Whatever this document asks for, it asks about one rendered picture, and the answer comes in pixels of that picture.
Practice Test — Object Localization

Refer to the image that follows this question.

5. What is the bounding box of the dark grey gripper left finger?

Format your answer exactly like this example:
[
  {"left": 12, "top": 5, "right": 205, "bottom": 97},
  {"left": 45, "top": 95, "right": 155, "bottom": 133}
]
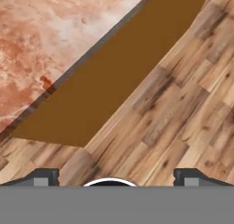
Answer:
[{"left": 0, "top": 167, "right": 60, "bottom": 187}]

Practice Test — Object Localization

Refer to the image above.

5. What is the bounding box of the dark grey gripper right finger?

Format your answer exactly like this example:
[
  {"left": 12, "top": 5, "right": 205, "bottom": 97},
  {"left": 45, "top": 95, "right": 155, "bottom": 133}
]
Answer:
[{"left": 173, "top": 167, "right": 234, "bottom": 187}]

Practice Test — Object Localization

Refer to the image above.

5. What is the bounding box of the white and black round thing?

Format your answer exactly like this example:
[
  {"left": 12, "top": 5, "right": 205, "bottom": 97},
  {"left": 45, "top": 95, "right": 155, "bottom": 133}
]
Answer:
[{"left": 81, "top": 176, "right": 138, "bottom": 187}]

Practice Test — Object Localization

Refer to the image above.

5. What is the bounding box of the brown cupboard front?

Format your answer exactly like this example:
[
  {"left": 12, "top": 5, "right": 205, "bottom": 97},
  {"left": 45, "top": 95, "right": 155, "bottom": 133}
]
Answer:
[{"left": 10, "top": 0, "right": 213, "bottom": 148}]

